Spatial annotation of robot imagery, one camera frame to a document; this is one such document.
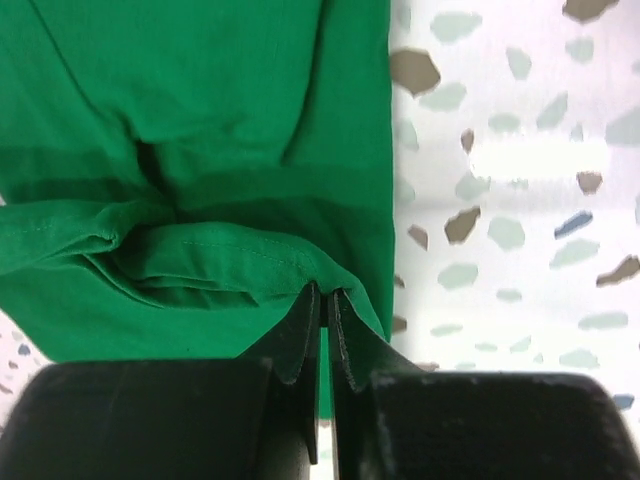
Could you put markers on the green t shirt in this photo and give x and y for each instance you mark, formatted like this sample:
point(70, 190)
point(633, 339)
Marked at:
point(173, 173)

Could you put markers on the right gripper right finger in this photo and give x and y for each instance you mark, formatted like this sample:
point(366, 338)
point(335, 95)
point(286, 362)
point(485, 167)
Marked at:
point(378, 430)

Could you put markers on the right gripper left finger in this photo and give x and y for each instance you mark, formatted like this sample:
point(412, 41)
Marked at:
point(287, 441)

